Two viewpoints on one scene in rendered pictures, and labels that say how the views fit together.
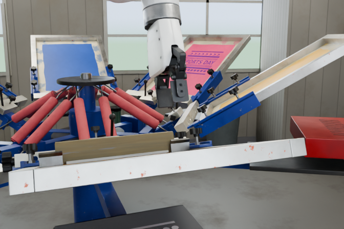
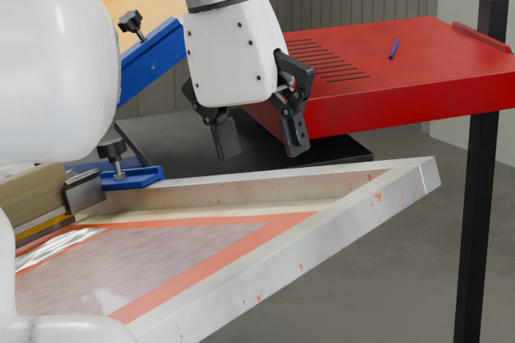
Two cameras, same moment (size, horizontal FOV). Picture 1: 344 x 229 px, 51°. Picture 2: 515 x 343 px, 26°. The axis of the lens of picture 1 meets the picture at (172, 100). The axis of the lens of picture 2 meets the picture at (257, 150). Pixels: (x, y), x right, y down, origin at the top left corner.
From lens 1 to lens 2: 0.67 m
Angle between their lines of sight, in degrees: 33
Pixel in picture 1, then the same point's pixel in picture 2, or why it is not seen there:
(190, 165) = (312, 257)
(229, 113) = (127, 79)
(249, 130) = not seen: outside the picture
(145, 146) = (13, 211)
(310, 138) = not seen: hidden behind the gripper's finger
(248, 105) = (169, 52)
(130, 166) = (241, 290)
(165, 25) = (256, 14)
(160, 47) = (257, 60)
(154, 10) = not seen: outside the picture
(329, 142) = (329, 103)
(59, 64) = not seen: outside the picture
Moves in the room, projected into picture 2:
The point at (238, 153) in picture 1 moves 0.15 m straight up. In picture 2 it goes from (364, 213) to (369, 86)
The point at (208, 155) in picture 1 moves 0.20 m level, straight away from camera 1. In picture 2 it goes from (330, 231) to (248, 165)
